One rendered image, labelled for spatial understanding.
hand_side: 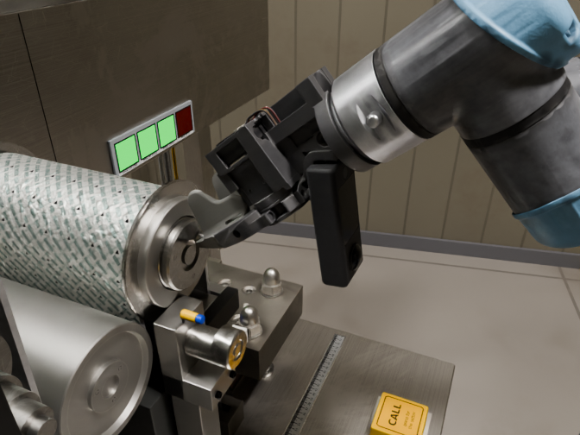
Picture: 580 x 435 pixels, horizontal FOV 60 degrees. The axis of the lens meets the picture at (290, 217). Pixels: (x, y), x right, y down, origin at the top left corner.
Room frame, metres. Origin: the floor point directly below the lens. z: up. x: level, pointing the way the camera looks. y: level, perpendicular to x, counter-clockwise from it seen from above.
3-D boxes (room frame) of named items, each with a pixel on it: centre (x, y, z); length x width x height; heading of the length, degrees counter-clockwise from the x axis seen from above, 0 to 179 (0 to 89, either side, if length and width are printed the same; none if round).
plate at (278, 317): (0.66, 0.19, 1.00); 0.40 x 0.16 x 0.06; 66
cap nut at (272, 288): (0.63, 0.03, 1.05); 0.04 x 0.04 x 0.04
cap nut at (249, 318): (0.54, 0.06, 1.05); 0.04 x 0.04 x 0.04
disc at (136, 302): (0.43, 0.12, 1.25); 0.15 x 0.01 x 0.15; 156
